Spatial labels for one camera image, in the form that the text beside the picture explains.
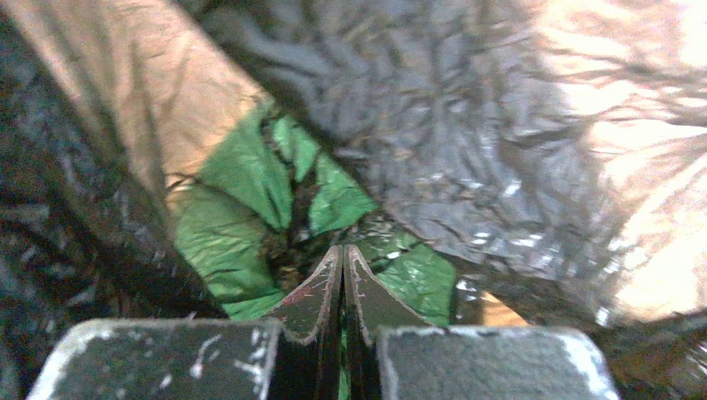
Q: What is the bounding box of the green plastic trash bin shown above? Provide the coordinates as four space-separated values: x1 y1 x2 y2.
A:
171 99 459 400

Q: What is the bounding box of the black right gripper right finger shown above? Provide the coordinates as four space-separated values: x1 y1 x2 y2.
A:
343 244 437 399

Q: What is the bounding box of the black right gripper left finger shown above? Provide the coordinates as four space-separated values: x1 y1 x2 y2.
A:
265 245 343 399

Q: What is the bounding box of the black trash bag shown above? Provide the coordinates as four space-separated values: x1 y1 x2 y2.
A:
1 1 706 399

